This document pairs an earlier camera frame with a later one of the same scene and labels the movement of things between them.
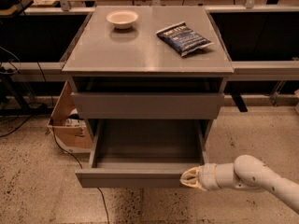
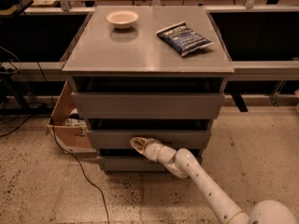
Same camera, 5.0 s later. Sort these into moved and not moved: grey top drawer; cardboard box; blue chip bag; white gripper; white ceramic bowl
Moved: white gripper
Not moved: white ceramic bowl; grey top drawer; cardboard box; blue chip bag
